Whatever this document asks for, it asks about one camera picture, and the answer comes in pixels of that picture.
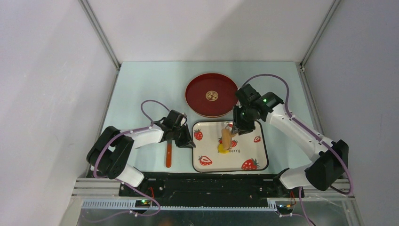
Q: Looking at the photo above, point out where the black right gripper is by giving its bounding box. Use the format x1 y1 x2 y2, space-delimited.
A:
231 105 257 136

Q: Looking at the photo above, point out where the aluminium frame rail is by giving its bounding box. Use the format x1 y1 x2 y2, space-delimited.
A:
72 174 355 211

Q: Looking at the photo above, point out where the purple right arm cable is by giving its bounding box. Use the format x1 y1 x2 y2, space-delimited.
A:
241 73 355 226

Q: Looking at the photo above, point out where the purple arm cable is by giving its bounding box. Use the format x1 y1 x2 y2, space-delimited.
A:
241 73 355 226
93 99 171 218

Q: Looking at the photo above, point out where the yellow dough piece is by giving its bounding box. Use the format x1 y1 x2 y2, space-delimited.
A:
217 144 229 154

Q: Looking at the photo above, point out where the white strawberry rectangular tray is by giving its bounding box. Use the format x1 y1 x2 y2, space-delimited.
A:
192 121 269 173

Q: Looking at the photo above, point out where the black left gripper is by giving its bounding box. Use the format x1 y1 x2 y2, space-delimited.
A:
171 123 195 149

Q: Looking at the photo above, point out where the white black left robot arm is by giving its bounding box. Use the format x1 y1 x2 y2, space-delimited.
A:
86 110 196 196

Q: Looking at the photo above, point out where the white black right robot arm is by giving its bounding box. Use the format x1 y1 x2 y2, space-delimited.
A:
232 84 349 197

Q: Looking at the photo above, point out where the wooden dough roller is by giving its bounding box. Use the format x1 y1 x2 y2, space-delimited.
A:
221 128 238 150

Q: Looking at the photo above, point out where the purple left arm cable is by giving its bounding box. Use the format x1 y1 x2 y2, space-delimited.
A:
93 99 171 218

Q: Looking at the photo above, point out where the red round tray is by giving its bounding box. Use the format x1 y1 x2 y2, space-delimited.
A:
184 73 238 118

